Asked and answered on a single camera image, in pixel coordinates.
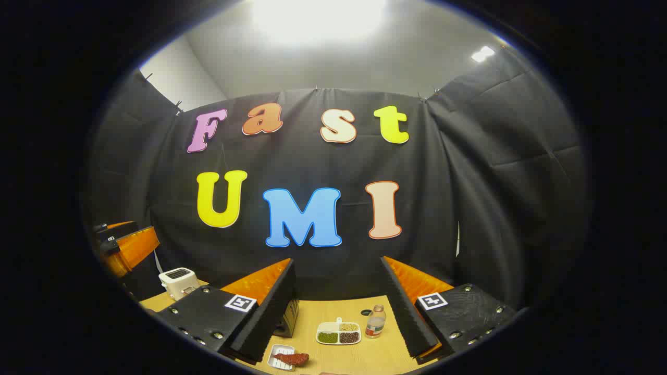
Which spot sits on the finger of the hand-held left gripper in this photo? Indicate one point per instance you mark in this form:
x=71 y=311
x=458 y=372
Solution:
x=135 y=247
x=122 y=227

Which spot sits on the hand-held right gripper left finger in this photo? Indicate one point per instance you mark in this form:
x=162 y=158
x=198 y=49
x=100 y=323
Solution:
x=271 y=317

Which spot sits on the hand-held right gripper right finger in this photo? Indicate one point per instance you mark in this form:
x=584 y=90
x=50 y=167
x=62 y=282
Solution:
x=411 y=323

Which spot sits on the black electric oven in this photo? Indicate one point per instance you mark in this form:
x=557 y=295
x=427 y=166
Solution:
x=289 y=320

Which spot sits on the red meat piece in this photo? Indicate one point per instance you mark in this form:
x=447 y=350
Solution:
x=294 y=359

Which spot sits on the small white rectangular dish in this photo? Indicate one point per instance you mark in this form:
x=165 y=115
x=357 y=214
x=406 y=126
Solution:
x=281 y=348

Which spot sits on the clear plastic bottle red label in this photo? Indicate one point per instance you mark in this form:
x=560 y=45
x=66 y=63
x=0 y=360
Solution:
x=375 y=323

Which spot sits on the white toaster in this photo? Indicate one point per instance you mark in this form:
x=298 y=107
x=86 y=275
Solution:
x=180 y=281

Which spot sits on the white divided tray of beans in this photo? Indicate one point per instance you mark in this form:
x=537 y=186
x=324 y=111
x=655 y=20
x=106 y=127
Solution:
x=328 y=327

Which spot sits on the small ceiling light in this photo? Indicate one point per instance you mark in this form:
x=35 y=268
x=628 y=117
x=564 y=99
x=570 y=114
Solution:
x=482 y=53

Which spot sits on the large ceiling light panel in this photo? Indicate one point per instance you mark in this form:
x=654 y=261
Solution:
x=318 y=18

